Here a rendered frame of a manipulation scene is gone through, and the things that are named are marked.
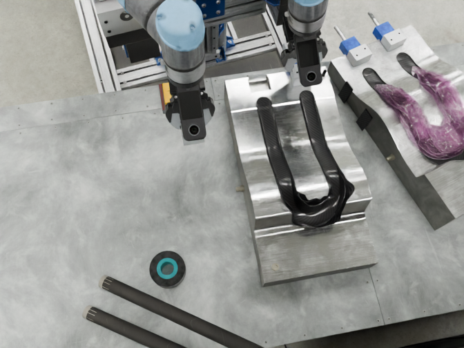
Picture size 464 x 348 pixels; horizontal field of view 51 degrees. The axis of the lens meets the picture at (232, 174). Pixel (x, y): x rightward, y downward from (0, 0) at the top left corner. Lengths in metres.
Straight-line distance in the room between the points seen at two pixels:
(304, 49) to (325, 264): 0.47
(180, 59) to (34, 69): 1.66
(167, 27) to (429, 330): 1.62
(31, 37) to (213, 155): 1.52
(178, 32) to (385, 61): 0.72
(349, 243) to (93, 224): 0.60
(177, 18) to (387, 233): 0.72
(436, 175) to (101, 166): 0.79
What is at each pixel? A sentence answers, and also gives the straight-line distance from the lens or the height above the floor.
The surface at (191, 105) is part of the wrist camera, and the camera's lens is 0.94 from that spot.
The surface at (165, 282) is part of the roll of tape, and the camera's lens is 1.10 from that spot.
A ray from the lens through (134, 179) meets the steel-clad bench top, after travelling 1.21.
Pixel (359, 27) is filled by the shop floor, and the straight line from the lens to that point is 2.54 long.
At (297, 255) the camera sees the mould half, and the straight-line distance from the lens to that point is 1.10.
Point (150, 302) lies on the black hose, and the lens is 1.08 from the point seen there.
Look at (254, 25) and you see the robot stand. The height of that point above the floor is 0.21.
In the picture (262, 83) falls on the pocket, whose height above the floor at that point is 0.86.
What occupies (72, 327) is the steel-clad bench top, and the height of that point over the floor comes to 0.80.
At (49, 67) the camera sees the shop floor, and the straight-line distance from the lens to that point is 2.43.
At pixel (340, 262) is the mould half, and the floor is 0.86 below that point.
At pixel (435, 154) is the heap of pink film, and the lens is 1.24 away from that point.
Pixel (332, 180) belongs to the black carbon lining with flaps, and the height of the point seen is 0.91.
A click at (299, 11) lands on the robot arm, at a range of 0.94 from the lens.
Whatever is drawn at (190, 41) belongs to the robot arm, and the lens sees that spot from 0.80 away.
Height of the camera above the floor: 1.92
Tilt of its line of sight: 69 degrees down
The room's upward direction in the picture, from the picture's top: 4 degrees clockwise
